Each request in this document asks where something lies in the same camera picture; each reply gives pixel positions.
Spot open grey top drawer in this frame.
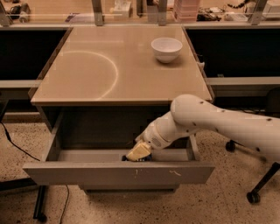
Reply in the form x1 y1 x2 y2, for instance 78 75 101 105
24 106 214 186

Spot grey metal post centre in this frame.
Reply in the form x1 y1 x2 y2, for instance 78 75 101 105
157 0 167 26

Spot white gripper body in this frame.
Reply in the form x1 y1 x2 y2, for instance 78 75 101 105
136 122 171 150

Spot black office chair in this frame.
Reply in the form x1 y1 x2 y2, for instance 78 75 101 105
225 87 280 205

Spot grey metal post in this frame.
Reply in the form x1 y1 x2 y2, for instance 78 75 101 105
91 0 103 26
157 0 167 26
248 0 268 25

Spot black stand leg with caster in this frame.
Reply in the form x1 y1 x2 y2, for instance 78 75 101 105
0 178 47 224

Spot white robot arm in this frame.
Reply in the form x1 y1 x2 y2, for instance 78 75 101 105
126 94 280 162

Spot pink stacked trays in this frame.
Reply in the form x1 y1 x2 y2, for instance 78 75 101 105
173 0 200 23

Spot black floor cable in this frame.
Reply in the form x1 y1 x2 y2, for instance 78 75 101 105
0 120 71 224

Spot dark blue rxbar wrapper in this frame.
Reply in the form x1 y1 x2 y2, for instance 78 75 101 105
122 154 152 162

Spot grey lower drawer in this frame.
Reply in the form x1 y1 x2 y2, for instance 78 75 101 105
79 184 179 193

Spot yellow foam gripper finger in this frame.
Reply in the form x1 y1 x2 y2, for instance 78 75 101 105
126 140 151 161

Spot grey metal post left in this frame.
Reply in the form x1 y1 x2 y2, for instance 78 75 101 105
91 0 103 26

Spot grey metal post right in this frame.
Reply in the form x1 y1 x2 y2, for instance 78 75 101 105
248 0 268 25

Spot grey cabinet with beige top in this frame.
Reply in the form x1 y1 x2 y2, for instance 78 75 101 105
30 25 213 130

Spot white ceramic bowl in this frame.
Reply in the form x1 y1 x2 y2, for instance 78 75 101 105
150 38 183 63

